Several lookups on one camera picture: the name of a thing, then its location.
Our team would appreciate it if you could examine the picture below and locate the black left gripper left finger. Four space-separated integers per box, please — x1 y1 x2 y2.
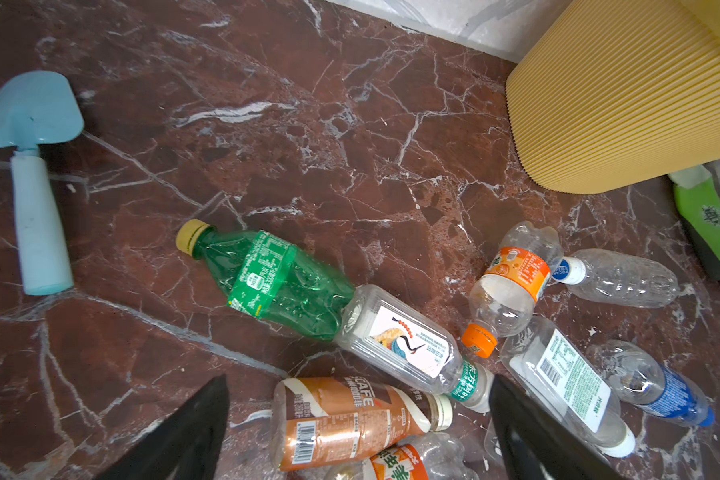
97 375 230 479

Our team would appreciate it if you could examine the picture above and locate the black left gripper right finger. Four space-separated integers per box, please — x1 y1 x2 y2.
489 375 621 479

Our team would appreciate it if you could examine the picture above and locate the orange label bottle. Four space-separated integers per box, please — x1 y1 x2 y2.
325 432 479 480
462 221 563 359

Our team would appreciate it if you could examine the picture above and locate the brown coffee bottle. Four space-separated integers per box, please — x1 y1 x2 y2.
270 376 454 472

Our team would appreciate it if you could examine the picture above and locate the blue label bottle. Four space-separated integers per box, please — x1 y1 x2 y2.
586 340 715 427

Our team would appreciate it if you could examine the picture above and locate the clear bottle bird label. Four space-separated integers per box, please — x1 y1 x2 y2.
335 285 494 414

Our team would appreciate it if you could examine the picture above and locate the green plastic bottle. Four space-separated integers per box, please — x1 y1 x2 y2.
176 219 355 342

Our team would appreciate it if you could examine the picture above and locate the clear bottle white cap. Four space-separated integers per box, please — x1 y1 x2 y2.
552 249 679 309

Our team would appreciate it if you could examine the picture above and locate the yellow ribbed plastic bin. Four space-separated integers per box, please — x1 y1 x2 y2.
506 1 720 194

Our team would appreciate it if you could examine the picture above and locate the green black rubber glove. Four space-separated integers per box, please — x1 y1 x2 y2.
669 165 720 284

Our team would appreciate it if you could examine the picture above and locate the light blue garden trowel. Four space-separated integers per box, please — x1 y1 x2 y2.
0 71 84 296

